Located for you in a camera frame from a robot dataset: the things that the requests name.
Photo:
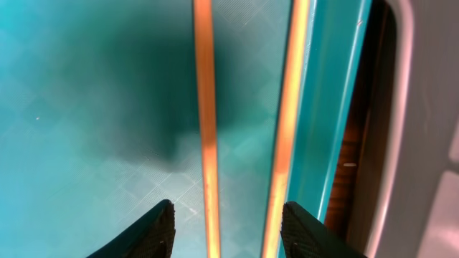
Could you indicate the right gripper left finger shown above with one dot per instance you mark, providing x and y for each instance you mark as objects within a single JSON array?
[{"x": 151, "y": 236}]

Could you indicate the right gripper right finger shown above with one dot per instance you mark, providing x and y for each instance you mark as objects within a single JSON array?
[{"x": 304, "y": 236}]

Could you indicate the wooden chopstick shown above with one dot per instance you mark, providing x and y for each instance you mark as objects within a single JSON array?
[
  {"x": 204, "y": 56},
  {"x": 287, "y": 118}
]

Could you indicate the grey dishwasher rack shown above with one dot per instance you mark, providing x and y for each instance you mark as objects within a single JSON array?
[{"x": 406, "y": 198}]

